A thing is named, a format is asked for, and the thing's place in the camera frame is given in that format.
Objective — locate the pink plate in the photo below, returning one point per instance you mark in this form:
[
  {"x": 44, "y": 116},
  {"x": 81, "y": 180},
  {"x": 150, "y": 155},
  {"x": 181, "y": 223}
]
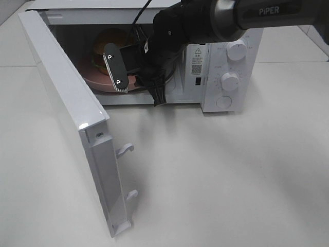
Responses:
[{"x": 93, "y": 70}]

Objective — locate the white microwave oven body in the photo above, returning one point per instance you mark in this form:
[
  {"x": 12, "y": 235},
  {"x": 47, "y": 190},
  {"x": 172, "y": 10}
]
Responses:
[{"x": 76, "y": 24}]

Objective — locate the white microwave door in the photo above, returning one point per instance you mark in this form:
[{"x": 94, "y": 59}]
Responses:
[{"x": 82, "y": 119}]

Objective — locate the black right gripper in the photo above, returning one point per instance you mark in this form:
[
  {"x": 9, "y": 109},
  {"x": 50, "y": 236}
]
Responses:
[{"x": 151, "y": 59}]

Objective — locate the round white door button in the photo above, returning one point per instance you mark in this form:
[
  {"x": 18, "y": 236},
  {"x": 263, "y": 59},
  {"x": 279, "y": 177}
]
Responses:
[{"x": 224, "y": 102}]

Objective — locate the white warning label sticker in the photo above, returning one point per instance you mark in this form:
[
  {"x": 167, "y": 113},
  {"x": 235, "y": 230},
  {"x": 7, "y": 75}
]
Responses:
[{"x": 197, "y": 60}]

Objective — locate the lower white timer knob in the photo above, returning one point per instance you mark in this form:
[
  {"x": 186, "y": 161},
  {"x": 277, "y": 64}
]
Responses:
[{"x": 230, "y": 81}]

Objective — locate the upper white power knob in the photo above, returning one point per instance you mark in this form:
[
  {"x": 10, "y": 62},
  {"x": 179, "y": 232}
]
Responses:
[{"x": 236, "y": 50}]

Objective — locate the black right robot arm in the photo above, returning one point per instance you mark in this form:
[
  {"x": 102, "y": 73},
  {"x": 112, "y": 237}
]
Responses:
[{"x": 202, "y": 22}]

